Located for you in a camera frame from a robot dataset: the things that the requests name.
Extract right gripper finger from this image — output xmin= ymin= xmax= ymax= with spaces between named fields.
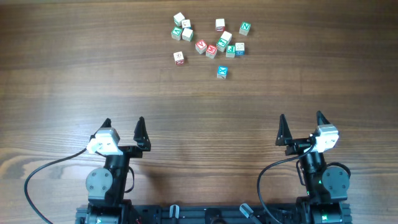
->
xmin=276 ymin=114 xmax=292 ymax=141
xmin=316 ymin=111 xmax=330 ymax=126

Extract blue X letter block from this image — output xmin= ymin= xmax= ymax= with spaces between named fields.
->
xmin=216 ymin=66 xmax=228 ymax=79

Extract red V letter block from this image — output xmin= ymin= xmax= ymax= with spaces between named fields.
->
xmin=195 ymin=40 xmax=207 ymax=54

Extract red M letter block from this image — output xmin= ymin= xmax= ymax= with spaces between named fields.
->
xmin=206 ymin=45 xmax=218 ymax=58

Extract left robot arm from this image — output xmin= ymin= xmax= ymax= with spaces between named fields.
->
xmin=75 ymin=117 xmax=151 ymax=224

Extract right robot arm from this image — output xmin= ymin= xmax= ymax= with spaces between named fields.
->
xmin=275 ymin=111 xmax=353 ymax=224

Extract green F letter block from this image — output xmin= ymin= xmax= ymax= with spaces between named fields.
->
xmin=226 ymin=45 xmax=236 ymax=58

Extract blue side picture block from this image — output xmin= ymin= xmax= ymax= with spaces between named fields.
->
xmin=235 ymin=42 xmax=245 ymax=55

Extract green A letter block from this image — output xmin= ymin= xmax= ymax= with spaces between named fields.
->
xmin=171 ymin=27 xmax=183 ymax=40

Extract green J letter block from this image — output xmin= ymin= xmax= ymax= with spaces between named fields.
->
xmin=216 ymin=38 xmax=229 ymax=52

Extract plain top green block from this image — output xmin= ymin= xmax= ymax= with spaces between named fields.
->
xmin=182 ymin=28 xmax=193 ymax=42

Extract plain block behind J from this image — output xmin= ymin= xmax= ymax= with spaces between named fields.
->
xmin=221 ymin=31 xmax=232 ymax=43

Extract green N letter block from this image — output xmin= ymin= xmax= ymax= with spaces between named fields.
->
xmin=239 ymin=22 xmax=251 ymax=36

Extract small picture blue block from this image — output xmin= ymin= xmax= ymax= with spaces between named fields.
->
xmin=181 ymin=19 xmax=192 ymax=29

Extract top left teal block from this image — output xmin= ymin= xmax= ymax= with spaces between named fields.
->
xmin=174 ymin=12 xmax=185 ymax=26

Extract red side picture block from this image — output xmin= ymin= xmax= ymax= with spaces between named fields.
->
xmin=215 ymin=18 xmax=225 ymax=32

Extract right black camera cable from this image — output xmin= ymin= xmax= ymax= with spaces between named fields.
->
xmin=256 ymin=143 xmax=317 ymax=224

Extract black camera cable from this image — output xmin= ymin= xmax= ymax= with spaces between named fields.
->
xmin=24 ymin=147 xmax=90 ymax=224
xmin=256 ymin=143 xmax=317 ymax=224

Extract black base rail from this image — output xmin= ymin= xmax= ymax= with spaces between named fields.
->
xmin=75 ymin=203 xmax=353 ymax=224

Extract left black camera cable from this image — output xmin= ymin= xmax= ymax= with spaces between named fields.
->
xmin=24 ymin=147 xmax=90 ymax=224

